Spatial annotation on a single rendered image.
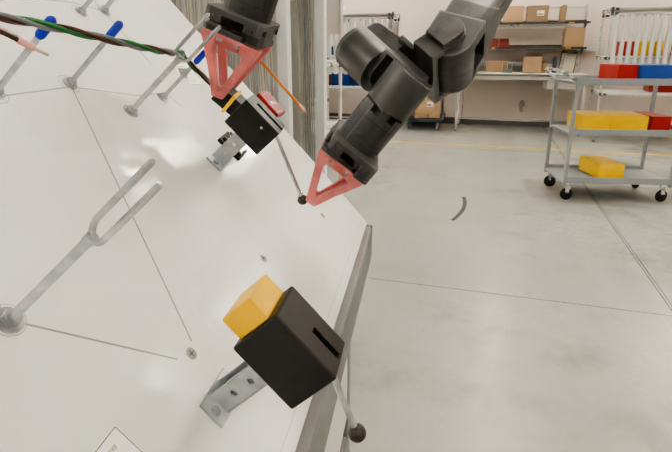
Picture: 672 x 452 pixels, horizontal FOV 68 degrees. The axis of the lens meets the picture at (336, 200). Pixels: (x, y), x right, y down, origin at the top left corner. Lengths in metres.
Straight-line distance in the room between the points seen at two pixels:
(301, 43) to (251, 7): 1.16
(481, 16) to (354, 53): 0.15
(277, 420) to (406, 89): 0.36
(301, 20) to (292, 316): 1.46
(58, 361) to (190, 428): 0.10
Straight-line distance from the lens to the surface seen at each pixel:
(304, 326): 0.36
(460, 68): 0.61
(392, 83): 0.58
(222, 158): 0.65
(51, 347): 0.36
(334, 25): 3.94
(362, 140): 0.59
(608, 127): 4.60
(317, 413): 0.51
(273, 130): 0.61
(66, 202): 0.45
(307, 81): 1.75
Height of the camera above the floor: 1.19
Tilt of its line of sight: 17 degrees down
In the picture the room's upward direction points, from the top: straight up
